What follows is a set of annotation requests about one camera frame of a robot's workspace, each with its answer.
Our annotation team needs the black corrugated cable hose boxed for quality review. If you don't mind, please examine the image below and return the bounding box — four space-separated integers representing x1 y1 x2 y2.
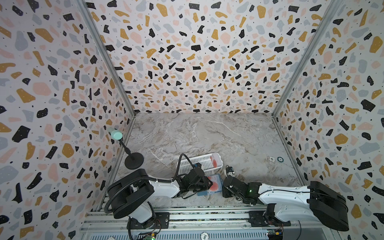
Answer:
103 153 196 214

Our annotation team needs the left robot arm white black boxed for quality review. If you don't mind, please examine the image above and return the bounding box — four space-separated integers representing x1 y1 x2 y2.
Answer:
104 164 213 228

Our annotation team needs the stack of red-circle cards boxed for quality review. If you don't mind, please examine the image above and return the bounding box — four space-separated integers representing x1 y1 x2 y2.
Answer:
211 153 223 169

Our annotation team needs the black stand with green ball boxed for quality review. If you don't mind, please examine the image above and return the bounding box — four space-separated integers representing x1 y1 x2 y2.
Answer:
108 128 144 170

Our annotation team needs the aluminium rail base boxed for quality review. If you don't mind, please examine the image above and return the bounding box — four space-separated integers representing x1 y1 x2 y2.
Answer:
80 206 342 240

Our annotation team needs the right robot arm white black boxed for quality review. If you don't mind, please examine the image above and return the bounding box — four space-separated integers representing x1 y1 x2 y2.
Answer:
223 176 349 232

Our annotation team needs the red-circle credit card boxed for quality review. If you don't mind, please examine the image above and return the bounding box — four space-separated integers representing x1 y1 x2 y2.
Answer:
208 174 223 195

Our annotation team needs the white plastic basket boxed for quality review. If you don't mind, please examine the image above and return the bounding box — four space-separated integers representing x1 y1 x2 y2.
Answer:
178 153 221 175

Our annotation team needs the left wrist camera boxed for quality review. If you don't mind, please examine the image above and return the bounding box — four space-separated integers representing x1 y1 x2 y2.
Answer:
192 163 202 170

